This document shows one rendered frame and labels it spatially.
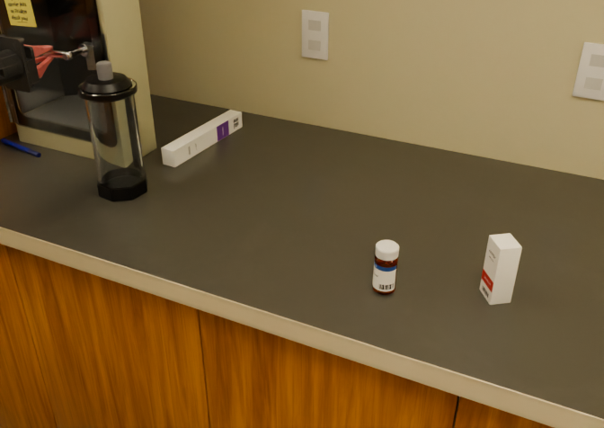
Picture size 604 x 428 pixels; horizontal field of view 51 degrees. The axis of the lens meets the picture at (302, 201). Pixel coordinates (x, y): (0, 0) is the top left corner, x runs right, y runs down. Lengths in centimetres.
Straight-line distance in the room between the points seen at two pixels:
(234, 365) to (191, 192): 37
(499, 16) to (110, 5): 80
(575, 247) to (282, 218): 53
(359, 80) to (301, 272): 64
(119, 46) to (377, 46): 58
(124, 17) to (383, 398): 89
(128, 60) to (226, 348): 64
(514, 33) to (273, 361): 84
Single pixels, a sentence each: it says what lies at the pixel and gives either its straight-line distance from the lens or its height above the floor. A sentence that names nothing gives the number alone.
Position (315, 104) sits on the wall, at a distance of 163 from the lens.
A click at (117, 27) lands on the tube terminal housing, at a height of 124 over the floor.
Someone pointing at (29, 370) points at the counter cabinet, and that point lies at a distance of 162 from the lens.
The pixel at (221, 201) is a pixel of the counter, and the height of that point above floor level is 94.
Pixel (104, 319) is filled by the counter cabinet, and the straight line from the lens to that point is 130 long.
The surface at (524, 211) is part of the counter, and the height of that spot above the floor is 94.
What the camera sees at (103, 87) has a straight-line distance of 122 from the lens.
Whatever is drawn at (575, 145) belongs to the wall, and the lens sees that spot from 150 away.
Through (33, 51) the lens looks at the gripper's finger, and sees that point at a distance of 131.
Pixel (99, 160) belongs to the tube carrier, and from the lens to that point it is 129.
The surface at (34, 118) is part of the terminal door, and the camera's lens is 157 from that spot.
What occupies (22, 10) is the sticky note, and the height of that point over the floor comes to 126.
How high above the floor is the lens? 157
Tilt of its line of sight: 30 degrees down
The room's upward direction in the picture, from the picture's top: straight up
